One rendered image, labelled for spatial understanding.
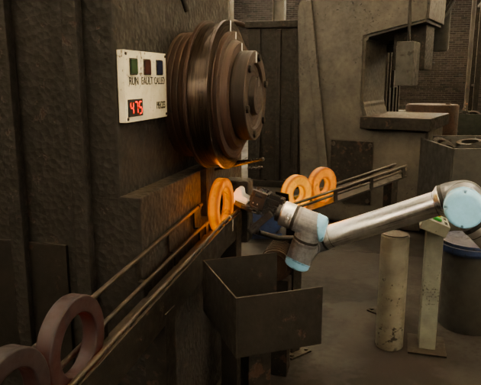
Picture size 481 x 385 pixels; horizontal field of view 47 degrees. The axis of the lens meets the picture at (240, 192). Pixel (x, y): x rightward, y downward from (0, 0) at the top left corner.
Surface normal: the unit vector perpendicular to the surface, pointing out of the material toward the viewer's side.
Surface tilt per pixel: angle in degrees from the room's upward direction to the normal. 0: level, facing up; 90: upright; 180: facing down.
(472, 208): 87
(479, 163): 90
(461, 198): 87
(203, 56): 57
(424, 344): 90
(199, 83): 80
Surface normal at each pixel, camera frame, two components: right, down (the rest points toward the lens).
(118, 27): 0.96, 0.06
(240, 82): -0.26, -0.10
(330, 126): -0.50, 0.18
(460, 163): -0.01, 0.20
